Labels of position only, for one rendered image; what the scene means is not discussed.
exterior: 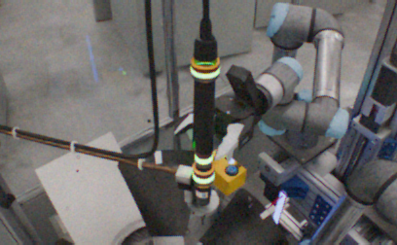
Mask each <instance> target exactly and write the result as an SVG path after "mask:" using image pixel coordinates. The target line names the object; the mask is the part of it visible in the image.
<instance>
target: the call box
mask: <svg viewBox="0 0 397 245"><path fill-rule="evenodd" d="M216 151H217V149H216V150H215V151H214V152H213V160H212V162H214V183H213V184H214V186H216V187H217V189H219V190H221V192H223V193H224V194H225V195H229V194H231V193H233V192H234V191H236V190H237V188H240V187H241V186H242V185H244V182H245V176H246V171H247V170H246V169H245V168H244V167H243V166H241V167H240V168H236V169H237V172H236V174H235V175H231V174H228V172H227V168H228V166H229V165H236V164H239V163H238V162H236V161H235V162H234V163H229V162H228V161H227V160H226V159H225V158H224V157H223V158H221V159H218V160H217V161H216V160H214V156H215V154H216ZM232 160H234V159H233V158H232Z"/></svg>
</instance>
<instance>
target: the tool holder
mask: <svg viewBox="0 0 397 245"><path fill-rule="evenodd" d="M183 169H191V170H192V171H193V167H190V166H183V165H179V169H178V171H177V173H176V183H178V189H181V190H184V195H185V201H186V202H187V206H188V208H189V210H191V212H192V213H193V214H195V215H197V216H203V217H205V216H210V215H212V214H213V213H215V212H216V211H217V209H218V207H219V198H218V195H217V193H216V192H214V191H211V196H210V204H207V206H200V205H198V204H197V200H196V193H195V184H194V175H193V173H192V175H193V177H192V175H191V174H190V175H187V174H183V173H182V171H183ZM191 178H192V179H191Z"/></svg>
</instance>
